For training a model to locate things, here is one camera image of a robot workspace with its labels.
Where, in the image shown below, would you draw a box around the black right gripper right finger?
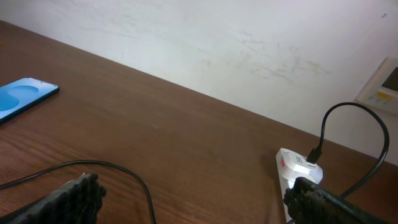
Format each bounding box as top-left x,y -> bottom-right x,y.
283,177 -> 388,224

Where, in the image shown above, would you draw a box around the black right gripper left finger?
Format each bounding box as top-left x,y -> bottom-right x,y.
1,174 -> 106,224

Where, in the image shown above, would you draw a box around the black USB charging cable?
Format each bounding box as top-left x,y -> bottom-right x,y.
0,101 -> 391,224

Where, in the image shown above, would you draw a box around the blue Galaxy smartphone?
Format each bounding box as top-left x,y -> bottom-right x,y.
1,78 -> 60,124

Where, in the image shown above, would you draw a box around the white USB charger plug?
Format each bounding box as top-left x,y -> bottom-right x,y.
279,149 -> 324,186

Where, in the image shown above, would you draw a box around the white power strip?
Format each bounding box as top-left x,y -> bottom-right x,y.
275,147 -> 324,223

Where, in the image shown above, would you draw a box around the white wall control panel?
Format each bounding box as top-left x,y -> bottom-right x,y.
356,57 -> 397,115

